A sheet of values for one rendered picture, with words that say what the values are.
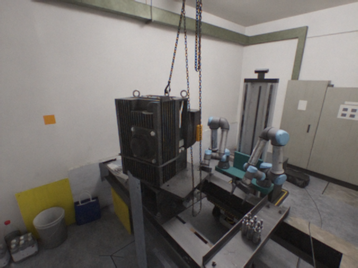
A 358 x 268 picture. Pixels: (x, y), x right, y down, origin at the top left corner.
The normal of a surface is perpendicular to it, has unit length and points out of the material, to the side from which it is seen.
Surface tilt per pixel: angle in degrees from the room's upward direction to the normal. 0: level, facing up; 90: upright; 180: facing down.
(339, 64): 90
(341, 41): 90
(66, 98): 90
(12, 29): 90
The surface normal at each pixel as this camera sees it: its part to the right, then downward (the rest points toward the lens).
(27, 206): 0.65, 0.18
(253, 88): -0.76, 0.20
